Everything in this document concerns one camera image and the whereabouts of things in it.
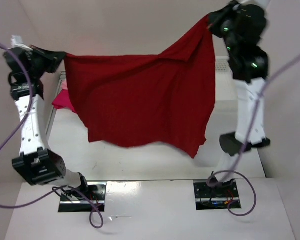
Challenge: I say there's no white plastic basket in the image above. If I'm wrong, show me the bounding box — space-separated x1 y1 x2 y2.
215 56 238 102

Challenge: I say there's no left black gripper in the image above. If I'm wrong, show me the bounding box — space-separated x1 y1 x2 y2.
28 44 68 78

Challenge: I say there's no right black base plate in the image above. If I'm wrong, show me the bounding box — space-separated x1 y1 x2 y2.
193 179 242 211

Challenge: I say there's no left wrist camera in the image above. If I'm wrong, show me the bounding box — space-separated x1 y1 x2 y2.
11 35 33 51

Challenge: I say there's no dark red t shirt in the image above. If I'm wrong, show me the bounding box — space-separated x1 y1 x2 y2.
64 17 216 158

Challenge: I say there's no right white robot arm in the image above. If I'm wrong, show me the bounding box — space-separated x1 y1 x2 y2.
207 0 271 197

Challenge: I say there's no light pink t shirt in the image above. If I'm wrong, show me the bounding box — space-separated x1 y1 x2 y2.
61 78 68 91

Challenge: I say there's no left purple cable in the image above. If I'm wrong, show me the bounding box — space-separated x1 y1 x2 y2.
0 36 105 230

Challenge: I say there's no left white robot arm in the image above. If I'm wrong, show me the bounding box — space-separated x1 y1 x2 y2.
3 43 90 200

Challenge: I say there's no magenta red t shirt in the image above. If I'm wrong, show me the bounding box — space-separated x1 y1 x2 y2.
52 89 77 114

